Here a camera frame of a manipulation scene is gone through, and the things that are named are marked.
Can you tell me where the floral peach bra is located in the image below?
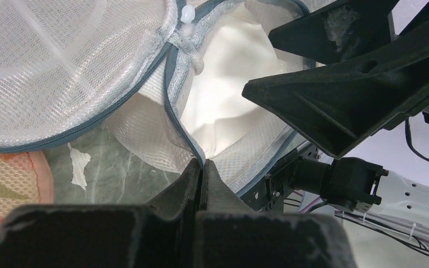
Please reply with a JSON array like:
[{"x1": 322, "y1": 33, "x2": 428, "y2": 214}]
[{"x1": 0, "y1": 151, "x2": 54, "y2": 224}]

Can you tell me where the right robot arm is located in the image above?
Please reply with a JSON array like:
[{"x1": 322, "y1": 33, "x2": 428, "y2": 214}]
[{"x1": 242, "y1": 1, "x2": 429, "y2": 257}]

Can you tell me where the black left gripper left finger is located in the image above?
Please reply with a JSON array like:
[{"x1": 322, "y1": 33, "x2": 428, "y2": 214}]
[{"x1": 0, "y1": 160, "x2": 202, "y2": 267}]

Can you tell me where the white mesh laundry bag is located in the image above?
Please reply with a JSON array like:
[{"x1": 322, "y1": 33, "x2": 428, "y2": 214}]
[{"x1": 0, "y1": 1, "x2": 303, "y2": 195}]

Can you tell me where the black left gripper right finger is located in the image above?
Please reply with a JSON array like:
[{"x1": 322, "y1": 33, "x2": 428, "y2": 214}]
[{"x1": 198, "y1": 160, "x2": 357, "y2": 267}]

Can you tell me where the white bra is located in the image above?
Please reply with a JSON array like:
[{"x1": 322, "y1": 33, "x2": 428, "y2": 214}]
[{"x1": 180, "y1": 3, "x2": 297, "y2": 159}]

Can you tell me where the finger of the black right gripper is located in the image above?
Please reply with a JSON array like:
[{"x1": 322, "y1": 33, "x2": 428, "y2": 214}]
[
  {"x1": 268, "y1": 0, "x2": 397, "y2": 65},
  {"x1": 242, "y1": 3, "x2": 429, "y2": 158}
]

